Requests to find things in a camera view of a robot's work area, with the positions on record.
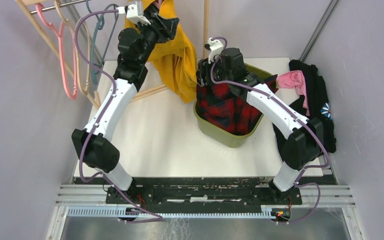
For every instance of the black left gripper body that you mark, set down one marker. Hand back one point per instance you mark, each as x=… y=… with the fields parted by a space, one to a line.
x=150 y=35

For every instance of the yellow skirt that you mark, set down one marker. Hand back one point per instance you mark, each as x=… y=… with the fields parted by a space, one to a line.
x=176 y=63

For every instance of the red plaid skirt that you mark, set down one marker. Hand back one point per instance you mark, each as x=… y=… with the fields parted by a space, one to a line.
x=218 y=106

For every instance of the grey blue plastic hanger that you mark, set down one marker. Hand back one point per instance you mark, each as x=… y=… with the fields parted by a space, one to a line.
x=101 y=29

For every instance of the olive green plastic basket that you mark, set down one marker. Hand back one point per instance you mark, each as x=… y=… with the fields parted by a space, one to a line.
x=220 y=135

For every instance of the pink plastic hanger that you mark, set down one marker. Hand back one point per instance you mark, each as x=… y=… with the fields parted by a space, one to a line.
x=59 y=33

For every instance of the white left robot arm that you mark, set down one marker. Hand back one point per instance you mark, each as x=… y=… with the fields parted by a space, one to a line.
x=93 y=142

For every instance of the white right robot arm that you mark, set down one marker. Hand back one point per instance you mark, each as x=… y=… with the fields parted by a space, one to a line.
x=301 y=139

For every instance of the pink garment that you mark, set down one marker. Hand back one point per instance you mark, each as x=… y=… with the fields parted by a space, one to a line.
x=295 y=79

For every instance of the black garment with flower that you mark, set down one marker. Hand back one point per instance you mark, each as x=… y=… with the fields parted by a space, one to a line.
x=318 y=101

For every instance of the metal rack rod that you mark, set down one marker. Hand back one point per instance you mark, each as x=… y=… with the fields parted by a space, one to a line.
x=62 y=5

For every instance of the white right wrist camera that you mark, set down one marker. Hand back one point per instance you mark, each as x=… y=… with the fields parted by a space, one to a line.
x=215 y=45

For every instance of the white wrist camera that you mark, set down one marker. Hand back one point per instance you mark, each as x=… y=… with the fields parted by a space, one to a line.
x=134 y=12
x=215 y=45

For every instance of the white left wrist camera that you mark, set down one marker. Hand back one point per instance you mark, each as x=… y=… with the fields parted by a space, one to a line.
x=134 y=12

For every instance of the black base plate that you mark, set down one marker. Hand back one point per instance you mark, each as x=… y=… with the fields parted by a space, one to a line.
x=206 y=195

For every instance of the white cable duct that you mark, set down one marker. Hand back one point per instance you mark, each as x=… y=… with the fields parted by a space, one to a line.
x=125 y=212

